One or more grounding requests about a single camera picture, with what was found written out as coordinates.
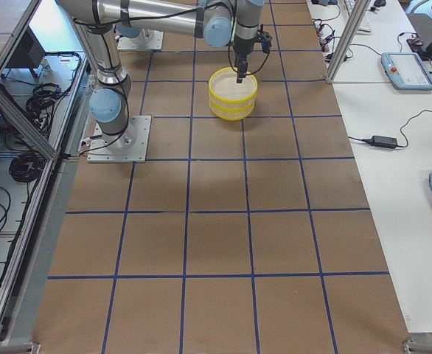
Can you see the yellow steamer layer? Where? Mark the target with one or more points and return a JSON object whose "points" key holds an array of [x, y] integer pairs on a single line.
{"points": [[233, 113], [223, 87]]}

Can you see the black power adapter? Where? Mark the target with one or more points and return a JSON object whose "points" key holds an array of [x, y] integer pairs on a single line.
{"points": [[382, 142]]}

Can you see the aluminium frame post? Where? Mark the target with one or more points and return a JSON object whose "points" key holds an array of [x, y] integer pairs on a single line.
{"points": [[340, 51]]}

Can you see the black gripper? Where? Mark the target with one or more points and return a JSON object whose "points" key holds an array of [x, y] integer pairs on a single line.
{"points": [[242, 48]]}

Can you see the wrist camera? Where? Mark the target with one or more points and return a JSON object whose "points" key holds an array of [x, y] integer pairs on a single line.
{"points": [[264, 39]]}

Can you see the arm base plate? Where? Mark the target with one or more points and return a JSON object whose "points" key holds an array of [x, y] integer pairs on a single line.
{"points": [[138, 45], [130, 147]]}

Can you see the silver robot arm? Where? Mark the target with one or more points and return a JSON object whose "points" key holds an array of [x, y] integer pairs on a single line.
{"points": [[235, 24], [134, 32]]}

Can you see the white keyboard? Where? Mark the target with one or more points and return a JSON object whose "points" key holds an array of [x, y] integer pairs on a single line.
{"points": [[356, 11]]}

